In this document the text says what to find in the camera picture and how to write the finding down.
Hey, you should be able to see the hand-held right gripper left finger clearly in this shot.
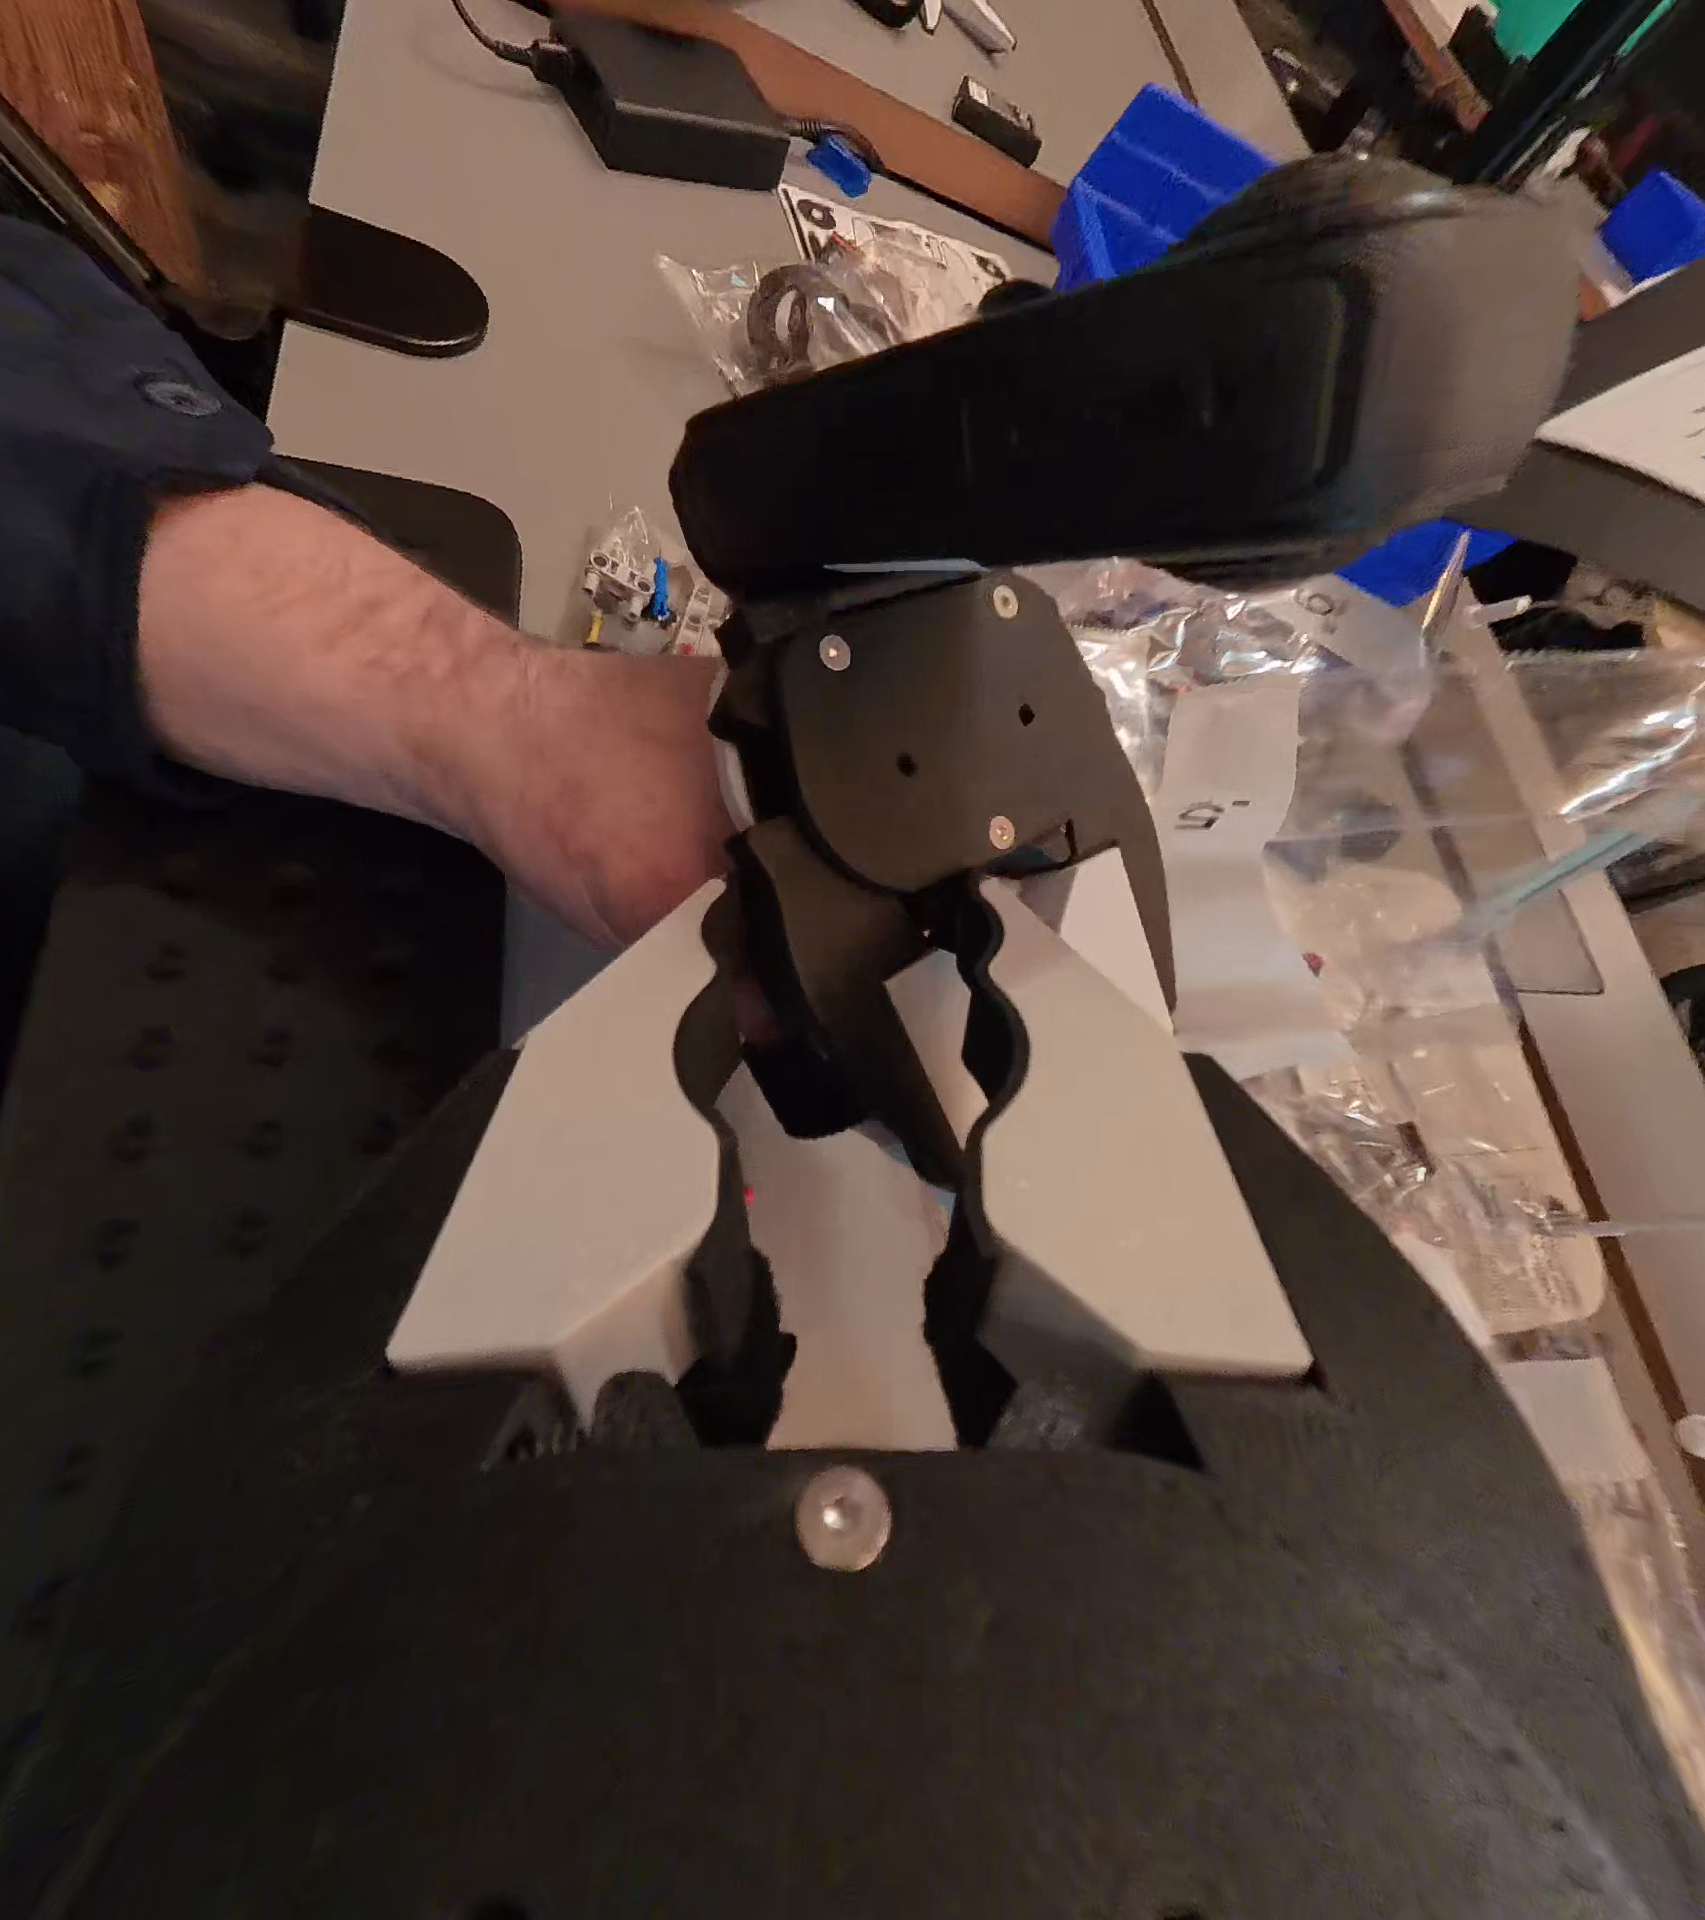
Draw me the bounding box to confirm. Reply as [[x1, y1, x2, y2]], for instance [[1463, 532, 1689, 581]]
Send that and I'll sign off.
[[387, 877, 797, 1451]]

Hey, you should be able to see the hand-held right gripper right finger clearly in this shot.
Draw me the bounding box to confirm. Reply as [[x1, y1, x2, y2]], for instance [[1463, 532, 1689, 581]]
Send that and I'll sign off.
[[925, 872, 1318, 1451]]

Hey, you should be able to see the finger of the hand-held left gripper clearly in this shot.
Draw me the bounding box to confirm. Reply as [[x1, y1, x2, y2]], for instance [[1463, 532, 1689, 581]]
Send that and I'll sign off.
[[1038, 859, 1172, 1038]]

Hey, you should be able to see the small clear lego bag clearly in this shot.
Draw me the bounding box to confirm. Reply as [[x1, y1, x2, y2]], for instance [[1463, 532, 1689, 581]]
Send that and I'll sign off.
[[578, 502, 726, 654]]

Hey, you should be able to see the person's left hand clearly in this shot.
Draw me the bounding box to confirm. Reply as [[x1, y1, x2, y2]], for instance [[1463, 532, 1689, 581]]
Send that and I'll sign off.
[[492, 644, 759, 955]]

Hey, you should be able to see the crumpled clear bag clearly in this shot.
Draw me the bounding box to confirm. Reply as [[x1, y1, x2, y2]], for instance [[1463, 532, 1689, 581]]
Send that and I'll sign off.
[[656, 216, 1010, 400]]

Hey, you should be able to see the black chair armrest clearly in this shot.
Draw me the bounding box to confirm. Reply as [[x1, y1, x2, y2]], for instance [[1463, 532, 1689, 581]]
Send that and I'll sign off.
[[289, 457, 524, 625], [266, 202, 495, 363]]

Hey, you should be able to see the blue plastic bin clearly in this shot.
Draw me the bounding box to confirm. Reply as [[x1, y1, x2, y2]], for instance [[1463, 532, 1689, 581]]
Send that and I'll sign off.
[[1055, 83, 1522, 610], [1596, 169, 1705, 289]]

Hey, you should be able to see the small black object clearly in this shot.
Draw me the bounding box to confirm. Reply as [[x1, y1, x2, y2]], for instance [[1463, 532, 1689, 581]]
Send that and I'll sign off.
[[948, 75, 1046, 171]]

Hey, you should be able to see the black power adapter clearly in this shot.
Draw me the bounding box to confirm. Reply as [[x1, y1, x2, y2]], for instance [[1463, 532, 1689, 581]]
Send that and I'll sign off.
[[553, 14, 795, 195]]

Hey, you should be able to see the grey book stand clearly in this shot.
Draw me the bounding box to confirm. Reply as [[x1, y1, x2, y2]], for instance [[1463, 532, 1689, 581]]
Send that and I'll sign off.
[[1423, 211, 1705, 1464]]

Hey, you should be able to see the green bag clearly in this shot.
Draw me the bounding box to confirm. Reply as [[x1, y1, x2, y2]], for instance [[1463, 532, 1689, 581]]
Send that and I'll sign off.
[[1489, 0, 1679, 63]]

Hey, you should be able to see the wooden cabinet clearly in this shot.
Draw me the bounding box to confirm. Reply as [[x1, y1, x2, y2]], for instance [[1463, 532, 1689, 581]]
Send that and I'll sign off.
[[0, 0, 208, 303]]

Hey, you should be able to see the black adapter cable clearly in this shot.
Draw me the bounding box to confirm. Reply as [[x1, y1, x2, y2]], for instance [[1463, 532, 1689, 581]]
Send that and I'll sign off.
[[451, 0, 568, 71]]

